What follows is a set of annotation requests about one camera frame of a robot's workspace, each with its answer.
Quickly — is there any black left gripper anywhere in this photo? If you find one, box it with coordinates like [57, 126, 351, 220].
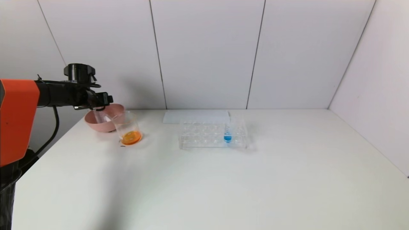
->
[86, 89, 113, 110]

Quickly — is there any test tube with yellow pigment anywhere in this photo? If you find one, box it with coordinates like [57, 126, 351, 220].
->
[93, 108, 106, 124]

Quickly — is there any clear glass beaker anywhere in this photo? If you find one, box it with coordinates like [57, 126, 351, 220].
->
[112, 111, 143, 146]

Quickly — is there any clear acrylic test tube rack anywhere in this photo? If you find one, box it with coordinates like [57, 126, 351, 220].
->
[178, 117, 248, 150]

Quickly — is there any test tube with blue pigment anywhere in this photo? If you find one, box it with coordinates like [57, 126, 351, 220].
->
[224, 112, 233, 143]

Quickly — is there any pink plastic bowl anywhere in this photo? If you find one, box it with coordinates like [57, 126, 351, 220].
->
[84, 103, 126, 133]

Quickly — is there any flat white paper box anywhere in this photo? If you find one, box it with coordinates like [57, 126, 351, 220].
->
[163, 111, 230, 125]

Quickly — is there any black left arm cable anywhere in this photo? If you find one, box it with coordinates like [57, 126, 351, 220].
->
[18, 74, 102, 171]

